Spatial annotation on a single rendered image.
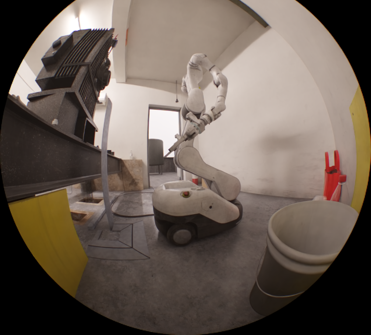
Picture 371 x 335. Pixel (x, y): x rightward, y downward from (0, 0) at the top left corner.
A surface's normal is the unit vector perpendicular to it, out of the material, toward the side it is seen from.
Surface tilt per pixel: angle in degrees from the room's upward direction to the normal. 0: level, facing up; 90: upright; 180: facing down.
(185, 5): 180
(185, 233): 90
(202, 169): 91
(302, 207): 87
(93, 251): 10
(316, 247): 87
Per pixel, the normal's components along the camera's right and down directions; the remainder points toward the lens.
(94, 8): 0.05, 0.99
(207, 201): 0.24, -0.14
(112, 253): 0.02, -1.00
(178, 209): -0.04, -0.13
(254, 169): -0.92, 0.00
